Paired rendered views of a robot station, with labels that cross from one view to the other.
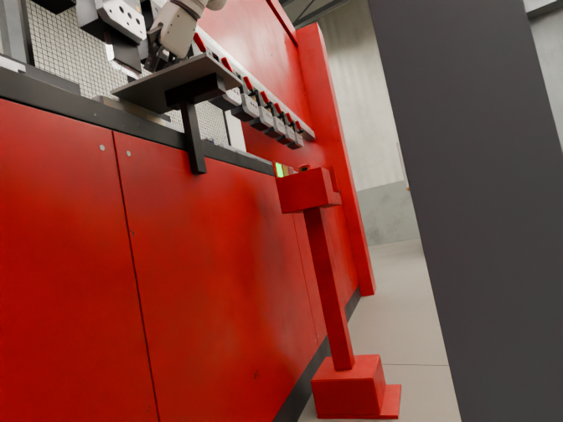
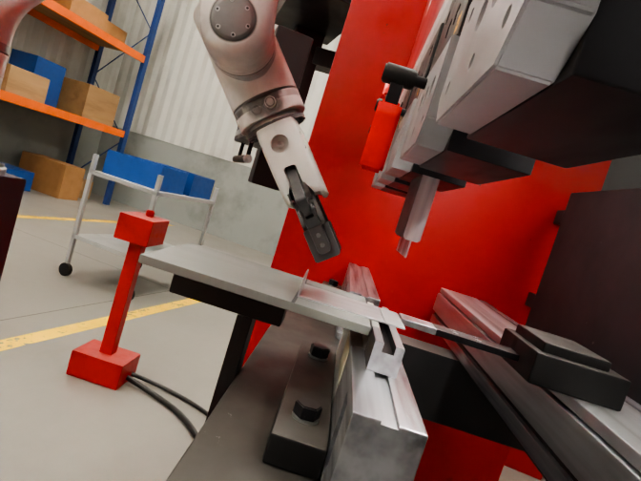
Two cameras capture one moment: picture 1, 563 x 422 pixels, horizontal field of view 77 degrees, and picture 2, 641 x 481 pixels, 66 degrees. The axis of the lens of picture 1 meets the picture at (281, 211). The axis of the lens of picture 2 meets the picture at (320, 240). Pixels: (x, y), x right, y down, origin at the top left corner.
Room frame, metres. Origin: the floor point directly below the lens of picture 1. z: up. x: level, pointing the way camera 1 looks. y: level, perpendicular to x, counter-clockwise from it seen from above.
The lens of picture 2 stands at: (1.45, 0.06, 1.11)
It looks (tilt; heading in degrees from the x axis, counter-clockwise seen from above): 4 degrees down; 163
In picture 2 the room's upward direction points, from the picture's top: 17 degrees clockwise
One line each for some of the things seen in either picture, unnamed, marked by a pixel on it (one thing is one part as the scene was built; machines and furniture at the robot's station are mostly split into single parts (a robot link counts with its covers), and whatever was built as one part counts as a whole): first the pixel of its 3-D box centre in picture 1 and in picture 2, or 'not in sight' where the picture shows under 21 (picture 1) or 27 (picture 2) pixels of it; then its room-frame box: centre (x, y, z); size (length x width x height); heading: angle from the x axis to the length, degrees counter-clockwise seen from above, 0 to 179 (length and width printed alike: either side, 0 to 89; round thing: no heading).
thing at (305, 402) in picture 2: not in sight; (307, 410); (1.01, 0.23, 0.91); 0.03 x 0.03 x 0.02
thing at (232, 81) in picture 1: (179, 87); (266, 282); (0.85, 0.19, 1.00); 0.26 x 0.18 x 0.01; 71
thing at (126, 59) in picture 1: (124, 57); (412, 217); (0.89, 0.33, 1.13); 0.10 x 0.02 x 0.10; 161
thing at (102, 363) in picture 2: not in sight; (124, 294); (-0.98, -0.07, 0.41); 0.25 x 0.20 x 0.83; 71
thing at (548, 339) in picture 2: not in sight; (501, 343); (0.93, 0.48, 1.01); 0.26 x 0.12 x 0.05; 71
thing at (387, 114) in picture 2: not in sight; (391, 120); (1.02, 0.22, 1.20); 0.04 x 0.02 x 0.10; 71
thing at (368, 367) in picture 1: (357, 383); not in sight; (1.22, -0.14, 0.06); 0.25 x 0.20 x 0.12; 69
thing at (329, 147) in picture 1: (300, 168); not in sight; (3.11, -0.23, 1.15); 0.85 x 0.25 x 2.30; 71
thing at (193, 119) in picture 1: (201, 126); (213, 356); (0.83, 0.15, 0.88); 0.14 x 0.04 x 0.22; 71
